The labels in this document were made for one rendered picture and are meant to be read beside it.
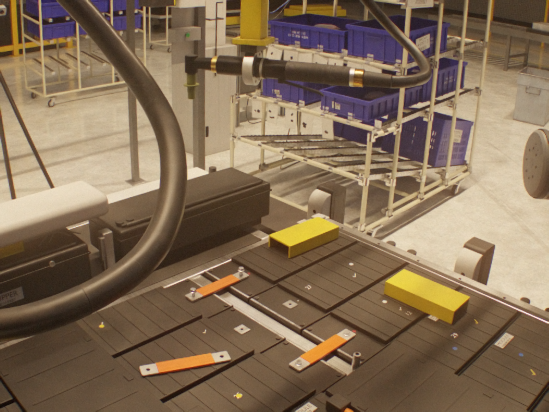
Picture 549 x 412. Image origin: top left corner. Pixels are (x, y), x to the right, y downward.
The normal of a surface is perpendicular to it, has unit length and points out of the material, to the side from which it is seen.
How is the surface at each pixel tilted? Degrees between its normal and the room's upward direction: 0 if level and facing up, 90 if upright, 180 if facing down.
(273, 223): 0
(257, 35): 90
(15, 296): 90
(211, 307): 0
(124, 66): 74
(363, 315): 0
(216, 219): 90
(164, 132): 53
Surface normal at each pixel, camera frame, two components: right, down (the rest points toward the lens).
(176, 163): 0.36, -0.52
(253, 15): -0.29, 0.37
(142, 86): -0.18, 0.04
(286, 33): -0.69, 0.34
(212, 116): 0.70, 0.30
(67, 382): 0.03, -0.92
